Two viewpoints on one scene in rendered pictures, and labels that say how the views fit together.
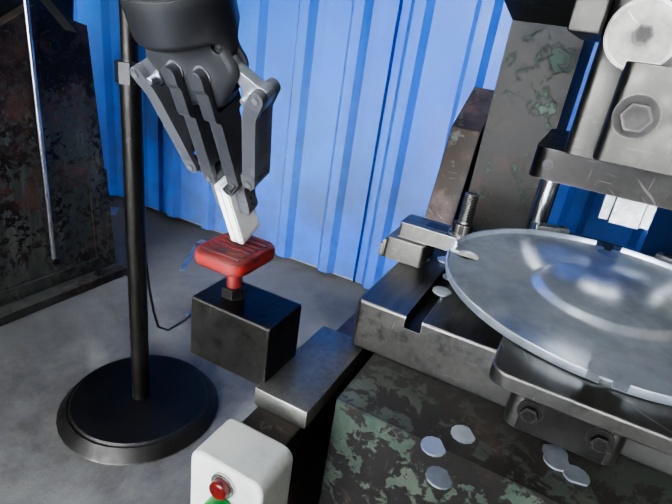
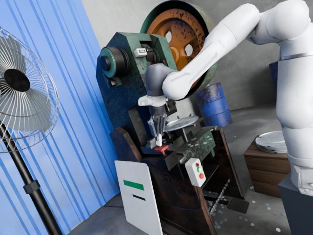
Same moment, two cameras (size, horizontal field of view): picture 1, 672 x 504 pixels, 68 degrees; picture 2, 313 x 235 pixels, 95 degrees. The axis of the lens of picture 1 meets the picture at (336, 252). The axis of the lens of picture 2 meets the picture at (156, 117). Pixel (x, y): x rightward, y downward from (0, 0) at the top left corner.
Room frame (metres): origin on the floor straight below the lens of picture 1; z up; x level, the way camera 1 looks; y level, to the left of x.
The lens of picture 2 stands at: (0.10, 0.77, 1.01)
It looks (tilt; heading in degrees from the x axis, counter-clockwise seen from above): 7 degrees down; 295
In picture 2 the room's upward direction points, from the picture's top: 21 degrees counter-clockwise
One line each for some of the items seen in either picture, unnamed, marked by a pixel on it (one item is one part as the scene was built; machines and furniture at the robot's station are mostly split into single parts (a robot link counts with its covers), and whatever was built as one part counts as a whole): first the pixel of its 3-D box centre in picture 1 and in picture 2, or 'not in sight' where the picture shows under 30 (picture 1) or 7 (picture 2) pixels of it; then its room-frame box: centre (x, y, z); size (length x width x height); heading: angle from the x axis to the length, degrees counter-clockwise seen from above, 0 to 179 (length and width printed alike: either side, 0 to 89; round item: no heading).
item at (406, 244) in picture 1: (455, 230); (154, 137); (0.59, -0.14, 0.76); 0.17 x 0.06 x 0.10; 66
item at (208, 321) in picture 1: (243, 369); (171, 168); (0.44, 0.08, 0.62); 0.10 x 0.06 x 0.20; 66
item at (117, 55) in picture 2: not in sight; (115, 66); (0.64, -0.08, 1.31); 0.22 x 0.12 x 0.22; 156
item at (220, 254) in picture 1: (234, 278); (163, 153); (0.44, 0.10, 0.72); 0.07 x 0.06 x 0.08; 156
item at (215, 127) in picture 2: not in sight; (185, 147); (0.54, -0.60, 0.45); 0.92 x 0.12 x 0.90; 156
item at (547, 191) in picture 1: (544, 201); not in sight; (0.61, -0.25, 0.81); 0.02 x 0.02 x 0.14
